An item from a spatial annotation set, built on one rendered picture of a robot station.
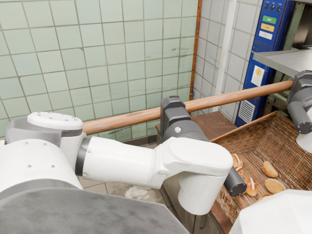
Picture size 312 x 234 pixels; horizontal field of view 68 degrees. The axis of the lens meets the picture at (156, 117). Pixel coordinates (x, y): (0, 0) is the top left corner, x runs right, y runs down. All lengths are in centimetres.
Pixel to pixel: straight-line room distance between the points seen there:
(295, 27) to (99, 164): 115
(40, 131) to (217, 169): 26
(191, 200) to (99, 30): 151
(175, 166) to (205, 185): 7
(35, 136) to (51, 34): 148
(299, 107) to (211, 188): 34
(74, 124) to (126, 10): 149
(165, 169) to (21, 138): 20
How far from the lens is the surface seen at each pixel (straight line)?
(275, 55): 117
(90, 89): 191
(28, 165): 23
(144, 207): 16
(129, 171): 38
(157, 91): 207
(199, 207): 44
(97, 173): 38
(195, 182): 41
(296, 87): 79
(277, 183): 127
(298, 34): 135
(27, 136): 31
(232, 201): 107
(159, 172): 37
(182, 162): 36
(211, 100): 64
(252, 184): 123
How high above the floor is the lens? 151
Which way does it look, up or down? 33 degrees down
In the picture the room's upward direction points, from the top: straight up
